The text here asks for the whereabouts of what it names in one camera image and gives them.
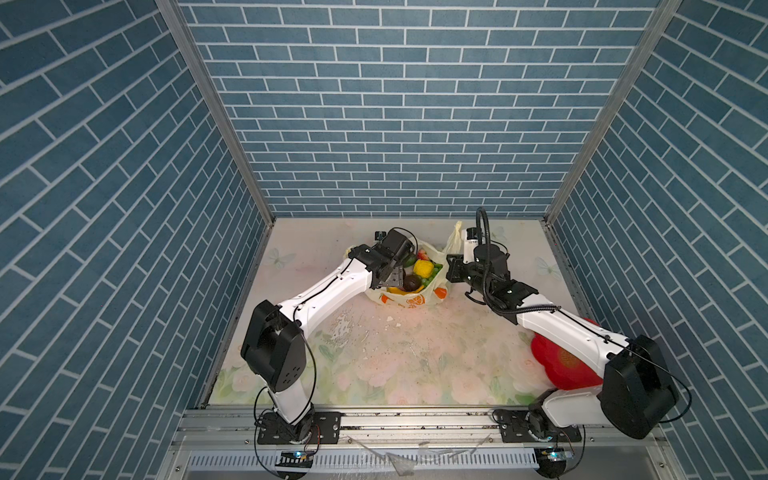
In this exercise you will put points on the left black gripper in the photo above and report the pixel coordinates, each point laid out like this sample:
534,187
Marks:
397,274

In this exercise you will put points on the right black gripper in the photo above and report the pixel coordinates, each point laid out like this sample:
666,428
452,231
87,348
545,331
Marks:
454,266

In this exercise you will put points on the yellow plastic fruit-print bag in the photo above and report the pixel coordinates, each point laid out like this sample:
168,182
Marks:
408,271

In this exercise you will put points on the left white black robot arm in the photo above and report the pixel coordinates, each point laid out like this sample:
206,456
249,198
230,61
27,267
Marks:
275,346

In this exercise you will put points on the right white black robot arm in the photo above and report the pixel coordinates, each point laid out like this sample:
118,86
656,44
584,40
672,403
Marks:
636,391

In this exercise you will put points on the dark brown fake fruit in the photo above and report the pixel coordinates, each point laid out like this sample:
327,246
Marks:
411,282

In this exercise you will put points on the yellow fake banana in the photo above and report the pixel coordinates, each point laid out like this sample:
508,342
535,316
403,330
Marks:
398,291

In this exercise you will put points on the yellow fake lemon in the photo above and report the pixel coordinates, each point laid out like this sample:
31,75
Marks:
423,268

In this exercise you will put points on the green fake grape bunch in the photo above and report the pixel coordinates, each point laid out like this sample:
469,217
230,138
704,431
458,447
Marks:
433,274

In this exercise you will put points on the red flower-shaped plate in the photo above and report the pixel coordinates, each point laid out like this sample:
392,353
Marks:
564,370

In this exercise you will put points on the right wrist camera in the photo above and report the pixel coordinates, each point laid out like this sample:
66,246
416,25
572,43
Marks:
470,242

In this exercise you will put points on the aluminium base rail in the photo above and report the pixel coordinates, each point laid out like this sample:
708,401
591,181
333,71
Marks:
409,443

